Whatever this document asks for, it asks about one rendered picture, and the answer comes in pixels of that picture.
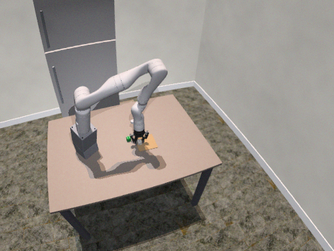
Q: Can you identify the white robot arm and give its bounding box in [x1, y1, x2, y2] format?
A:
[73, 59, 168, 134]

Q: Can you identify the orange flat mat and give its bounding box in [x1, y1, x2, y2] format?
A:
[137, 134, 158, 152]

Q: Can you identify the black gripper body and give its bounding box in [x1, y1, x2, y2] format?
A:
[133, 130, 145, 138]

